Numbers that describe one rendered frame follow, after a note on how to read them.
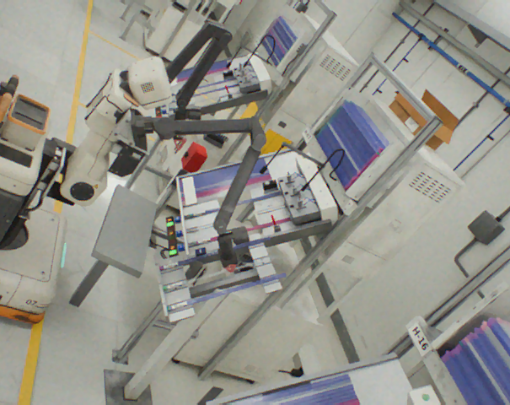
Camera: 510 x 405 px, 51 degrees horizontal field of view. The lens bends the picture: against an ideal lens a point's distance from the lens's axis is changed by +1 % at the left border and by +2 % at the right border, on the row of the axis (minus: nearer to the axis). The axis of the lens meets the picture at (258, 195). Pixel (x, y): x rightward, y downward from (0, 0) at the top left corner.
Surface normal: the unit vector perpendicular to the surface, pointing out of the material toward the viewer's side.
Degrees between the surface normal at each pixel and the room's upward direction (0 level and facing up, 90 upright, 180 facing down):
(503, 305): 90
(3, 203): 90
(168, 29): 90
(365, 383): 44
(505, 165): 90
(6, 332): 0
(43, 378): 0
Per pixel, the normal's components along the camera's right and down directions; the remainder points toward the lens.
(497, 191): -0.79, -0.38
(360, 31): 0.20, 0.58
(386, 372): -0.14, -0.78
